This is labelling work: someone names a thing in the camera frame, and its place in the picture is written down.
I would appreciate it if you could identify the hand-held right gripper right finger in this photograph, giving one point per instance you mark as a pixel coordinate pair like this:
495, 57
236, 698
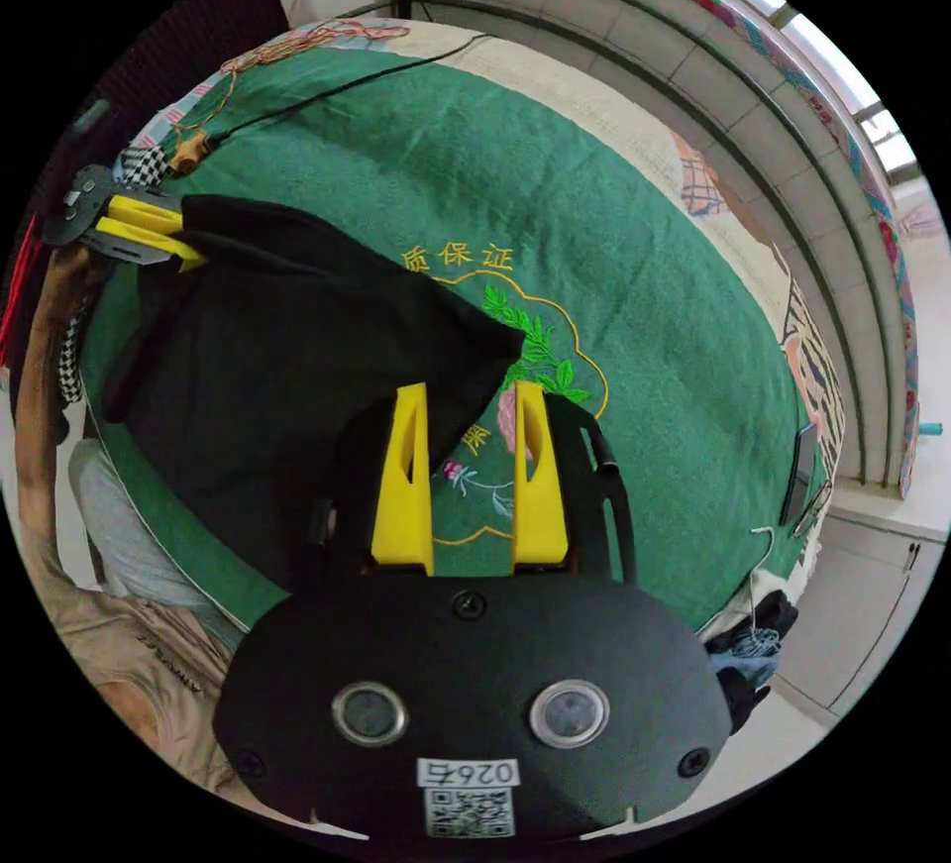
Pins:
548, 506

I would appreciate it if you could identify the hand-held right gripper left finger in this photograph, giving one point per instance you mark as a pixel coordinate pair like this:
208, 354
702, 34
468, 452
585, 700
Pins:
392, 506

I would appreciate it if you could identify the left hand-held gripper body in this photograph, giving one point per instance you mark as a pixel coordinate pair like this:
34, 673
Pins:
74, 209

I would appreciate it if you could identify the black t-shirt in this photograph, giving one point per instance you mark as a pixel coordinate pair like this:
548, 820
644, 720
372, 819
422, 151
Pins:
282, 358

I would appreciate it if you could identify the person's left hand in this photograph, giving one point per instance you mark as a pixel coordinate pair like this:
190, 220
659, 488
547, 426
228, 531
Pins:
67, 283

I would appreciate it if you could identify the bed with green embroidered blanket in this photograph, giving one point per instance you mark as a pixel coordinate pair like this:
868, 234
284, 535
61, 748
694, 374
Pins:
654, 328

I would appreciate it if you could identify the pile of clothes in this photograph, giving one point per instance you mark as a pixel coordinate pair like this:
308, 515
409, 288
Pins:
750, 647

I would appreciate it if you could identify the black phone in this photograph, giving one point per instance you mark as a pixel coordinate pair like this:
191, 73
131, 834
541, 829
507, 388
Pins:
799, 469

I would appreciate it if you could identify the eyeglasses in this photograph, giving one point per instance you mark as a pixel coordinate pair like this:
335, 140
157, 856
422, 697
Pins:
813, 506

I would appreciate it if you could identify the person's body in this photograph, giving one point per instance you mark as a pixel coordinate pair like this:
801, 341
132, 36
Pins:
141, 625

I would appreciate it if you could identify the white cupboard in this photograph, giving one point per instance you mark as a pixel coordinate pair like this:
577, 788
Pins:
869, 595

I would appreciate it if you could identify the floral curtain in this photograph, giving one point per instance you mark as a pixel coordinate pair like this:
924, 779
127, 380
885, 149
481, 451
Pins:
839, 127

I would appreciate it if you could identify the window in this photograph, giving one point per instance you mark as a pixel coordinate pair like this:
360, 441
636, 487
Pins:
847, 68

